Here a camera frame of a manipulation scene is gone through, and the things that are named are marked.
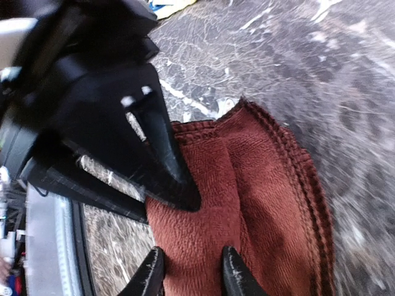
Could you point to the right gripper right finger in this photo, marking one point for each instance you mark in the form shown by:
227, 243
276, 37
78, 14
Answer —
237, 277

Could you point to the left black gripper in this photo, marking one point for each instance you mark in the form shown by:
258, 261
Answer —
67, 39

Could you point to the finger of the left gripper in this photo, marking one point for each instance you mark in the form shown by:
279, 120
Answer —
119, 118

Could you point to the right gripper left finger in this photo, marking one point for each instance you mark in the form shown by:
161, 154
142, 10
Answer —
149, 277

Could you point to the dark red towel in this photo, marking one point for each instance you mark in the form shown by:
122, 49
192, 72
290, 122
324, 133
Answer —
261, 195

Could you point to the white yellow patterned towel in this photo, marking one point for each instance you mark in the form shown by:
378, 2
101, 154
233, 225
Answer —
165, 8

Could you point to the black front table rail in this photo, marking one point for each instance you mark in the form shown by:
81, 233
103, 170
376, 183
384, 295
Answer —
81, 250

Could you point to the white slotted cable duct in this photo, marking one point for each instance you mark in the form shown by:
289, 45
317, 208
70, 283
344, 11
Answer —
51, 266

